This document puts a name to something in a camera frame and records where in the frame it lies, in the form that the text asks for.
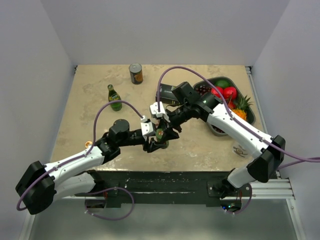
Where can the left red apple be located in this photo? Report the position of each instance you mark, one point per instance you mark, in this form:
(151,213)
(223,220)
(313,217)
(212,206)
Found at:
(217,91)

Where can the grey fruit tray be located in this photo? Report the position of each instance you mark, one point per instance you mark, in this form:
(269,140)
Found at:
(250,115)

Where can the small orange cap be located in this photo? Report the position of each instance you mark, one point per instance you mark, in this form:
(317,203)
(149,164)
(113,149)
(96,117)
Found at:
(88,144)

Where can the peach red fruit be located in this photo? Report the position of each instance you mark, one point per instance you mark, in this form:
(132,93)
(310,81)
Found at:
(231,105)

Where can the green pill bottle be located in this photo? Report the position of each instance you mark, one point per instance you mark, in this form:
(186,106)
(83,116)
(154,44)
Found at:
(161,137)

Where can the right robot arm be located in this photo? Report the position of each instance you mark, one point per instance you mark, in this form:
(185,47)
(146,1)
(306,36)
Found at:
(265,150)

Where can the right red apple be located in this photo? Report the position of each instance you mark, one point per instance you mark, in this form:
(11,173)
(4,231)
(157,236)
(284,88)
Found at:
(230,93)

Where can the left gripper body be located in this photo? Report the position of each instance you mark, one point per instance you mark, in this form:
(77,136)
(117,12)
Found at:
(133,139)

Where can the white paper cup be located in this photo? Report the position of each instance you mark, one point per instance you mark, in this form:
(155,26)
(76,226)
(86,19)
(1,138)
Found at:
(239,150)

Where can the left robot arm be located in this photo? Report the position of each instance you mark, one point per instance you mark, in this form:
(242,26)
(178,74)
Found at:
(42,184)

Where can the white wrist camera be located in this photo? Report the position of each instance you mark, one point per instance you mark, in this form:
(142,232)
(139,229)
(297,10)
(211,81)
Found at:
(157,110)
(148,128)

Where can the small pineapple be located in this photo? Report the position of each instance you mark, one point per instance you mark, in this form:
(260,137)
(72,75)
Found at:
(241,107)

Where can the aluminium frame rail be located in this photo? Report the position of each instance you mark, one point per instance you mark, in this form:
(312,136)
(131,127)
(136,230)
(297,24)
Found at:
(281,189)

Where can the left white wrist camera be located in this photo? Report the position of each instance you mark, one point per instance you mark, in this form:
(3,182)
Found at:
(148,128)

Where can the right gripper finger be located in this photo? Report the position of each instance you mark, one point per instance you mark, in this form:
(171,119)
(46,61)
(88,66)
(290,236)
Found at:
(170,133)
(162,124)

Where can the orange black tin can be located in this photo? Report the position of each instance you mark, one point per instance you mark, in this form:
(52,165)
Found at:
(136,74)

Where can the black green carton box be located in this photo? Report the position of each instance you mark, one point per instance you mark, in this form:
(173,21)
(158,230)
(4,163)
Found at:
(166,95)

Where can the green lime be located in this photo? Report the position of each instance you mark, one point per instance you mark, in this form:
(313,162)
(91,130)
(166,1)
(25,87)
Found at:
(222,83)

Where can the red apple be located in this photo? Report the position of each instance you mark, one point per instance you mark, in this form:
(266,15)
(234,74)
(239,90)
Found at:
(217,91)
(230,93)

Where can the dark red grapes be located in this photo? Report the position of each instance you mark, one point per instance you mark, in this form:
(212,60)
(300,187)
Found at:
(202,89)

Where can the green glass bottle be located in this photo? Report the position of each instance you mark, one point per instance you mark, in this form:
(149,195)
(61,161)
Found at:
(114,96)

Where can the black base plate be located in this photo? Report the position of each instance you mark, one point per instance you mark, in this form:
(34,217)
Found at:
(164,188)

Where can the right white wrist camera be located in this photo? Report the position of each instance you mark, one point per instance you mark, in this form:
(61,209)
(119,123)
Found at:
(157,110)

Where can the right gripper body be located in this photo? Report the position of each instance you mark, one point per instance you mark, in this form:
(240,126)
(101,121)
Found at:
(179,116)

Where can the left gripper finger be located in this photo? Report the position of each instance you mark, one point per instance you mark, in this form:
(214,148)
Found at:
(145,148)
(152,143)

